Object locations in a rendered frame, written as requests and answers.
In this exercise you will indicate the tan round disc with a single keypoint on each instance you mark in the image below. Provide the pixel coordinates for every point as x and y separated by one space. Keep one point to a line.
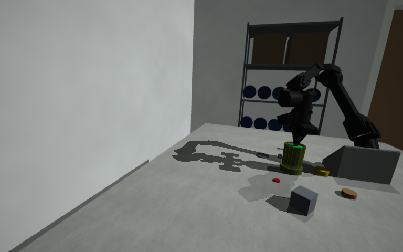
349 193

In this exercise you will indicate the yellow short cylinder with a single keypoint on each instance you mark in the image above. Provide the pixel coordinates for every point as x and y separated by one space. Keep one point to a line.
321 171

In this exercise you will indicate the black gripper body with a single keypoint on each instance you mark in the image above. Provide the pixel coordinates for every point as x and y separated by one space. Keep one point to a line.
303 117

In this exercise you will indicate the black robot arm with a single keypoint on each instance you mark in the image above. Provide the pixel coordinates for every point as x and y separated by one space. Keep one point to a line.
355 123

